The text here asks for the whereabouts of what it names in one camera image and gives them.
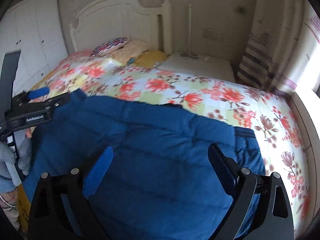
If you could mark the white nightstand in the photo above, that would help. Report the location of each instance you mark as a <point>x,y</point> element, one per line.
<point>201,66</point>

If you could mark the grey gloved left hand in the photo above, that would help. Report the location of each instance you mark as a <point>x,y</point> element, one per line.
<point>10,178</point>

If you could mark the white wardrobe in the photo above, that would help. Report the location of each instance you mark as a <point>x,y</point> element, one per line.
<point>33,27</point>

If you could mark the red blue patterned pillow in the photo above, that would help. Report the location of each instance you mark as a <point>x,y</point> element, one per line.
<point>110,46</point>

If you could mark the yellow pillow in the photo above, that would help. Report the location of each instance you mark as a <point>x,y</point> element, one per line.
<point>150,59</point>

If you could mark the sailboat print curtain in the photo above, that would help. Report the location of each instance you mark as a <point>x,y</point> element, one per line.
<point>284,36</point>

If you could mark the peach textured pillow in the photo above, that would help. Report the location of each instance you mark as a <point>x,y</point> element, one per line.
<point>130,52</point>

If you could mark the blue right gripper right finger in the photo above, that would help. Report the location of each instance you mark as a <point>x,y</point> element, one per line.
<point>225,168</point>

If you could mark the blue quilted down jacket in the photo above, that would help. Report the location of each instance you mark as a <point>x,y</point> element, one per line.
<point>160,184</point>

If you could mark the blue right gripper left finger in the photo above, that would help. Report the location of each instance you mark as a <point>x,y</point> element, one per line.
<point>96,173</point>

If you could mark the floral bed quilt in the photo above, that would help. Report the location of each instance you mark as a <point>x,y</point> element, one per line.
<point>268,115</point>

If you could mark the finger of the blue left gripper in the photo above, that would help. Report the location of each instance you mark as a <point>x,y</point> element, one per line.
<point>33,94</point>

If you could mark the white window sill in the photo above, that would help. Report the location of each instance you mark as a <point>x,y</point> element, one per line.
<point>305,105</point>

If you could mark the beige plaid-lined coat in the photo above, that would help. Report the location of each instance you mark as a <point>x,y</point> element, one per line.
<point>9,206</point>

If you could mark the white wooden headboard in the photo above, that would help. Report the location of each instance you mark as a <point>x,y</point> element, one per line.
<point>103,20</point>

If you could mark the wall socket panel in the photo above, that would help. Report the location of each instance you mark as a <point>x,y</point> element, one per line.
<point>212,35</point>

